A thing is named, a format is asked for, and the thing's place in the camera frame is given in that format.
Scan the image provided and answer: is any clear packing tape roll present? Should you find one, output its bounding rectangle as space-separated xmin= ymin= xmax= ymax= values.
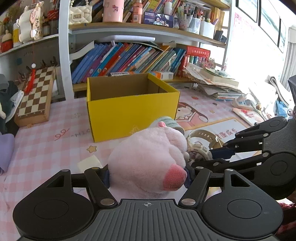
xmin=149 ymin=116 xmax=185 ymax=135

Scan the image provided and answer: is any white quilted handbag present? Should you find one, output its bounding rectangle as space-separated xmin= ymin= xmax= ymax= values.
xmin=69 ymin=0 xmax=92 ymax=25

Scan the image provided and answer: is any orange white medicine box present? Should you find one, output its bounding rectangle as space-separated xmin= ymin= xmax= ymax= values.
xmin=149 ymin=71 xmax=174 ymax=80

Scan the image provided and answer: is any lucky cat figurine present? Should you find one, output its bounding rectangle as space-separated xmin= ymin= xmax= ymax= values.
xmin=17 ymin=1 xmax=44 ymax=43

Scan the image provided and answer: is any white shelf frame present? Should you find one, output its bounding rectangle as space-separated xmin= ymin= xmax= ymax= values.
xmin=1 ymin=1 xmax=228 ymax=100

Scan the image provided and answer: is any orange pink bottle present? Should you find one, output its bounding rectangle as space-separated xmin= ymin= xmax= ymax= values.
xmin=132 ymin=0 xmax=143 ymax=24

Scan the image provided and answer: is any pink cylindrical container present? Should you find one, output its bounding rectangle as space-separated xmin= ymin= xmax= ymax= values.
xmin=103 ymin=0 xmax=125 ymax=23

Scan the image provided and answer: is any row of leaning books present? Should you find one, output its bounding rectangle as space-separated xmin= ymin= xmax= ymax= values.
xmin=71 ymin=41 xmax=186 ymax=84

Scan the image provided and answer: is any pile of papers and books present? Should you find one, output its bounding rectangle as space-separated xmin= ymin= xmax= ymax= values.
xmin=183 ymin=63 xmax=243 ymax=101

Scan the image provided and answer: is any beige wrist watch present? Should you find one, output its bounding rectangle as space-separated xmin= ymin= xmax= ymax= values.
xmin=186 ymin=129 xmax=224 ymax=163

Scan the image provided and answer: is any yellow cardboard box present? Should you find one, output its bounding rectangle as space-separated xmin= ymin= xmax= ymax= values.
xmin=87 ymin=73 xmax=180 ymax=142

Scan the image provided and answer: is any pink plush pig toy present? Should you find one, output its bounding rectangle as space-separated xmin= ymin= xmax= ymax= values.
xmin=107 ymin=121 xmax=187 ymax=201

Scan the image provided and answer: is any red tassel ornament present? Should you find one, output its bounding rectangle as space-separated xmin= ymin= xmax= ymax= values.
xmin=24 ymin=63 xmax=36 ymax=94

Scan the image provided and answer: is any blue photo tin box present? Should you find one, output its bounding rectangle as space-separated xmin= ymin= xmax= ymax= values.
xmin=143 ymin=11 xmax=174 ymax=28

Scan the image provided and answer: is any pile of clothes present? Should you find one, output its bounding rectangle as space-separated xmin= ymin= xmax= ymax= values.
xmin=1 ymin=74 xmax=24 ymax=175

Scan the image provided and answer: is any pink checkered table mat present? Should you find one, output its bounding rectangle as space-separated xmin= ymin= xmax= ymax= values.
xmin=1 ymin=88 xmax=248 ymax=240

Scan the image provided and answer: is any white foam block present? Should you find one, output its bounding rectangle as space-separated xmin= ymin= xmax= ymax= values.
xmin=77 ymin=155 xmax=103 ymax=173

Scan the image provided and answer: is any wooden chess board box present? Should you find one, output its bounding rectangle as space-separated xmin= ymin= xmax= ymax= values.
xmin=14 ymin=66 xmax=56 ymax=127

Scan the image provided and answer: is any white pen holder cup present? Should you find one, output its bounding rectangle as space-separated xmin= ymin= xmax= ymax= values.
xmin=199 ymin=21 xmax=215 ymax=39

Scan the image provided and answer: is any red thick dictionary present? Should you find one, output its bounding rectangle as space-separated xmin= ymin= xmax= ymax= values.
xmin=176 ymin=44 xmax=211 ymax=77

